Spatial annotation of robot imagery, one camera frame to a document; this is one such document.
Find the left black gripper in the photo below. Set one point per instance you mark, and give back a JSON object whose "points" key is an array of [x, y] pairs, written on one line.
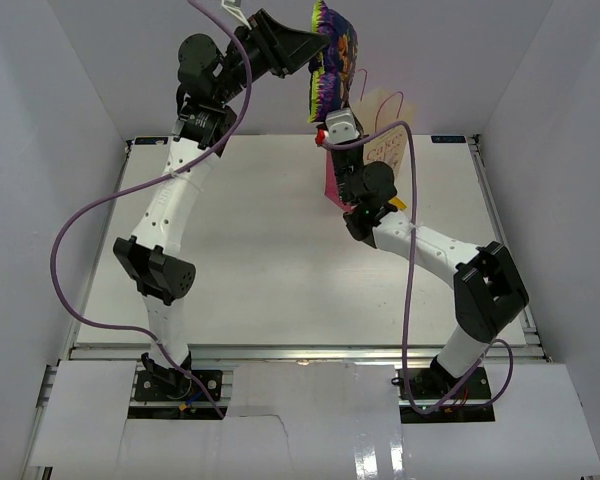
{"points": [[283, 48]]}

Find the yellow M&M packet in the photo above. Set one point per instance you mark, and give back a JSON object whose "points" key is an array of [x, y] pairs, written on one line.
{"points": [[398, 203]]}

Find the blue purple chips bag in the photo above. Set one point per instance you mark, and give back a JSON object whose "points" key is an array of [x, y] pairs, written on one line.
{"points": [[333, 69]]}

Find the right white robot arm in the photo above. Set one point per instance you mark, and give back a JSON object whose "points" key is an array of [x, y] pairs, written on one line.
{"points": [[488, 291]]}

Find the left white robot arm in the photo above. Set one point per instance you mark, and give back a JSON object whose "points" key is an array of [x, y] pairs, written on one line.
{"points": [[150, 256]]}

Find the right blue table label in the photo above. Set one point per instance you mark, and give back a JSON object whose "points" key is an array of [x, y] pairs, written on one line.
{"points": [[448, 139]]}

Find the blue table label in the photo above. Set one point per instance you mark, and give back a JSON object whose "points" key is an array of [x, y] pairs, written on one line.
{"points": [[148, 140], [448, 139]]}

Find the left blue table label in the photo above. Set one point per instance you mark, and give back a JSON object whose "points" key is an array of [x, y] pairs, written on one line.
{"points": [[148, 140]]}

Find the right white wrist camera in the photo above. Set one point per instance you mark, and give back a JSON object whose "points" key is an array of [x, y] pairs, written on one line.
{"points": [[339, 127]]}

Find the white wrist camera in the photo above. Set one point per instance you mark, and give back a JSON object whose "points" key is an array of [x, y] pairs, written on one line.
{"points": [[339, 127], [233, 8]]}

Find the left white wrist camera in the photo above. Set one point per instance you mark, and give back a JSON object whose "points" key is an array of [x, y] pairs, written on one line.
{"points": [[233, 8]]}

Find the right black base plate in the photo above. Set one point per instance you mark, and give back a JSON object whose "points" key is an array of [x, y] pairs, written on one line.
{"points": [[427, 388]]}

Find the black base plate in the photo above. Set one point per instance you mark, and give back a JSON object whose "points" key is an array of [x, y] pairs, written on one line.
{"points": [[149, 388], [427, 388]]}

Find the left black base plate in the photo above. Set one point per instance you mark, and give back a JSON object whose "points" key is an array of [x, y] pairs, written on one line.
{"points": [[149, 388]]}

